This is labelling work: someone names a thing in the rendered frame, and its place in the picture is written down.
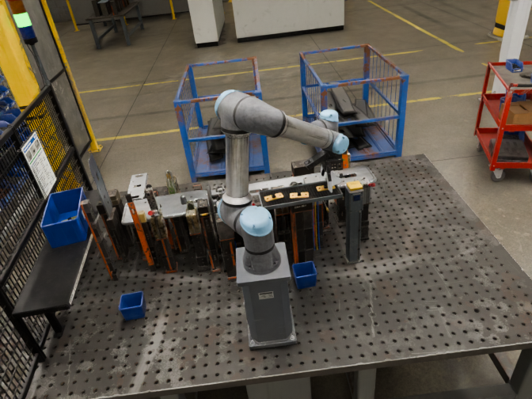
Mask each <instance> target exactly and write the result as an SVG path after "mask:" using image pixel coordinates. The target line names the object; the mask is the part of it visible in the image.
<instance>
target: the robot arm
mask: <svg viewBox="0 0 532 399"><path fill-rule="evenodd" d="M215 114H216V116H217V117H218V118H219V119H220V120H221V131H222V132H223V133H224V134H225V136H226V193H224V194H223V196H222V198H221V202H219V203H218V216H219V217H220V219H221V220H222V221H223V222H224V223H225V224H226V225H228V226H229V227H231V228H232V229H233V230H235V231H236V232H237V233H238V234H240V235H241V236H242V237H243V239H244V245H245V251H244V254H243V258H242V262H243V266H244V268H245V270H246V271H247V272H249V273H251V274H254V275H259V276H261V275H267V274H269V273H271V272H273V271H275V270H276V269H277V268H278V267H279V266H280V263H281V256H280V253H279V250H278V249H277V248H276V245H275V240H274V233H273V221H272V217H271V214H270V213H269V211H268V210H267V209H265V208H263V207H257V206H252V201H253V198H252V195H251V194H250V193H249V134H251V133H253V134H258V135H265V136H269V137H272V138H277V137H279V136H280V137H283V138H286V139H291V140H294V141H297V142H300V143H301V144H303V145H306V144H309V145H311V146H316V147H320V148H321V149H322V150H321V151H319V152H318V153H317V154H315V155H314V156H313V157H311V158H309V159H308V160H306V161H305V162H304V164H305V166H306V168H307V169H308V170H310V169H312V168H313V167H314V166H316V165H318V164H319V163H321V175H322V176H324V175H325V172H326V178H327V182H328V188H329V191H330V192H333V185H335V184H339V183H340V182H341V179H340V178H339V177H336V176H335V173H334V172H333V171H332V170H334V171H335V170H343V158H342V153H344V152H345V151H346V150H347V148H348V145H349V140H348V137H347V136H345V135H343V134H340V133H338V122H339V120H338V113H337V112H336V111H335V110H332V109H327V110H324V111H322V112H321V113H320V119H319V120H316V121H314V122H312V123H307V122H305V121H302V120H298V119H295V118H293V117H290V116H286V115H285V113H284V112H283V111H282V110H279V109H277V108H274V107H272V106H271V105H269V104H267V103H265V102H263V101H262V100H260V99H258V98H255V97H252V96H250V95H248V94H245V93H243V92H242V91H238V90H234V89H230V90H227V91H225V92H224V93H222V94H221V95H220V96H219V97H218V99H217V101H216V102H215ZM340 163H342V168H340V167H341V164H340ZM331 171H332V172H331Z"/></svg>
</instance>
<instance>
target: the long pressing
mask: <svg viewBox="0 0 532 399"><path fill-rule="evenodd" d="M332 171H333V172H334V173H335V176H336V177H339V176H340V173H342V174H343V178H340V179H341V182H340V183H339V184H338V186H339V188H345V186H346V185H347V182H352V181H354V178H357V177H366V178H367V179H368V180H369V181H370V183H374V182H376V180H377V178H376V176H375V175H374V174H373V173H372V172H371V170H370V169H369V168H368V167H367V166H365V165H361V166H356V167H350V168H345V169H343V170H335V171H334V170H332ZM332 171H331V172H332ZM351 174H355V175H356V177H347V178H344V176H346V175H351ZM311 176H318V177H319V179H320V181H325V179H327V178H326V172H325V175H324V176H322V175H321V173H311V174H306V175H301V176H296V177H288V178H283V179H278V180H268V181H263V182H258V183H253V184H249V193H250V191H255V190H260V189H265V188H268V189H271V188H274V187H279V186H283V187H288V186H289V185H290V184H291V182H292V181H297V183H302V184H303V178H304V177H311ZM218 193H219V191H218V192H216V191H215V190H211V194H212V195H215V194H218ZM206 194H207V190H195V191H190V192H181V193H176V194H170V195H165V196H156V197H155V198H156V200H157V203H158V207H159V209H160V208H161V210H162V214H163V217H164V219H171V218H176V217H181V216H186V208H187V206H186V204H181V196H182V195H184V196H185V197H186V200H187V201H188V200H192V201H193V202H194V200H204V199H207V201H208V196H207V195H206ZM250 194H251V195H252V196H254V195H259V194H258V192H256V193H250ZM133 201H134V204H135V208H136V211H137V212H138V211H145V215H146V218H147V222H150V215H148V211H150V205H149V204H148V201H147V199H137V200H133ZM145 202H146V203H145ZM159 204H161V207H160V205H159ZM208 205H209V201H208ZM209 206H210V205H209ZM121 223H122V224H123V225H125V226H128V225H133V224H134V222H133V219H132V217H131V212H130V210H129V207H128V205H127V203H126V204H125V207H124V210H123V216H122V219H121Z"/></svg>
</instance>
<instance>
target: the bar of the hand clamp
mask: <svg viewBox="0 0 532 399"><path fill-rule="evenodd" d="M144 192H145V195H146V198H147V201H148V204H149V205H150V209H151V210H152V211H154V210H157V211H158V215H159V216H160V212H159V207H158V203H157V200H156V198H155V195H154V192H153V189H152V185H151V184H148V185H147V186H146V188H144Z"/></svg>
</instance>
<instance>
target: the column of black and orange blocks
mask: <svg viewBox="0 0 532 399"><path fill-rule="evenodd" d="M80 206H81V208H82V211H83V214H84V216H85V219H86V221H87V222H88V225H89V228H90V230H91V232H92V235H93V237H94V240H95V242H96V243H97V247H98V249H99V251H100V253H101V256H102V258H103V261H104V263H105V266H106V268H107V269H108V273H109V275H110V277H111V279H112V281H117V280H119V277H120V273H119V270H118V268H117V269H115V264H114V261H113V259H112V254H111V253H110V251H109V249H108V246H107V243H106V241H105V238H104V236H103V234H102V232H101V229H100V227H99V225H98V220H97V219H96V216H95V214H94V212H93V208H92V205H91V203H90V201H89V199H84V200H83V201H82V202H81V203H80Z"/></svg>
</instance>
